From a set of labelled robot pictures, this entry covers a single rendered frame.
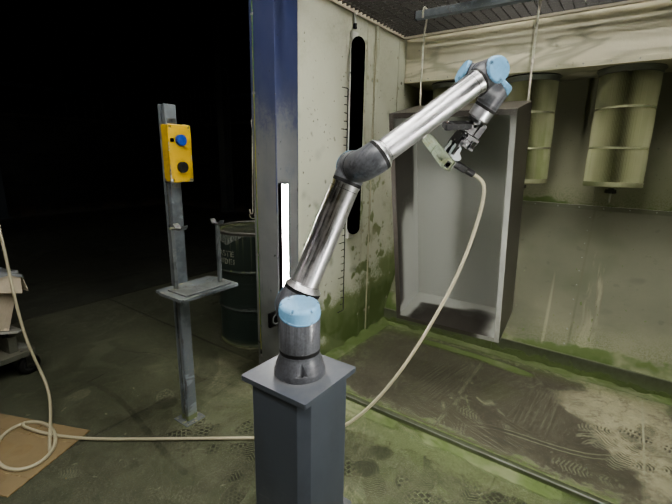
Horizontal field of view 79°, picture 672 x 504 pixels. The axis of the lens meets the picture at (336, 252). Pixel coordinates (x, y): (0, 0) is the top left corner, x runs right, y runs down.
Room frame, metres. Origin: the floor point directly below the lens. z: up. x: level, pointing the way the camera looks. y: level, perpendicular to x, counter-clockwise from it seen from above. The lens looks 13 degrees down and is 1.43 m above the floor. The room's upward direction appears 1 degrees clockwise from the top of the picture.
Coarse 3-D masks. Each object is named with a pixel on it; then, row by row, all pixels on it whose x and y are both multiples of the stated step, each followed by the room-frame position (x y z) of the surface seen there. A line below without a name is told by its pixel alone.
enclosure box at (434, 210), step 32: (512, 128) 1.83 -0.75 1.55; (416, 160) 2.47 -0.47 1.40; (480, 160) 2.27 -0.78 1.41; (512, 160) 1.85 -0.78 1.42; (416, 192) 2.49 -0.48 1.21; (448, 192) 2.40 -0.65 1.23; (480, 192) 2.30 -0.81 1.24; (512, 192) 1.91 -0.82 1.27; (416, 224) 2.52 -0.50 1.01; (448, 224) 2.43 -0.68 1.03; (480, 224) 2.33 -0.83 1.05; (512, 224) 1.99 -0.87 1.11; (416, 256) 2.56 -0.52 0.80; (448, 256) 2.47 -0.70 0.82; (480, 256) 2.36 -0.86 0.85; (512, 256) 2.09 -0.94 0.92; (416, 288) 2.59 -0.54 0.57; (448, 288) 2.50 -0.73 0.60; (480, 288) 2.39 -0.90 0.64; (512, 288) 2.21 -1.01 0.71; (416, 320) 2.27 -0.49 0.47; (448, 320) 2.26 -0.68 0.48; (480, 320) 2.24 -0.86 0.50
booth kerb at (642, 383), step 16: (400, 320) 3.17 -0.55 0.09; (448, 336) 2.92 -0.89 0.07; (464, 336) 2.85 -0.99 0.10; (512, 352) 2.65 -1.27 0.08; (528, 352) 2.59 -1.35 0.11; (544, 352) 2.54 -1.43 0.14; (560, 352) 2.49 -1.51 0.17; (576, 368) 2.42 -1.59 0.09; (592, 368) 2.37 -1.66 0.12; (608, 368) 2.33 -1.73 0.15; (624, 384) 2.27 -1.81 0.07; (640, 384) 2.23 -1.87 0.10; (656, 384) 2.18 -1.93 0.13
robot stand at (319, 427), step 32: (256, 384) 1.29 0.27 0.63; (288, 384) 1.28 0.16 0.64; (320, 384) 1.28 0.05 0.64; (256, 416) 1.31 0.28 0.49; (288, 416) 1.22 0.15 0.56; (320, 416) 1.25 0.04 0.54; (256, 448) 1.31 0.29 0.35; (288, 448) 1.22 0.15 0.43; (320, 448) 1.25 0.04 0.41; (256, 480) 1.32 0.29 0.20; (288, 480) 1.22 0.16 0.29; (320, 480) 1.25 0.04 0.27
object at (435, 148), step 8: (424, 136) 1.97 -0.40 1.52; (432, 136) 1.92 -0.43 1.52; (424, 144) 1.91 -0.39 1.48; (432, 144) 1.83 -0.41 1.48; (440, 144) 1.85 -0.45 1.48; (432, 152) 1.79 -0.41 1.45; (440, 152) 1.73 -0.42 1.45; (440, 160) 1.69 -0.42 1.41; (448, 160) 1.66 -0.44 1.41; (448, 168) 1.67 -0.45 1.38; (456, 168) 1.79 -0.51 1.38; (464, 168) 1.79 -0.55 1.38; (472, 176) 1.81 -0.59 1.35
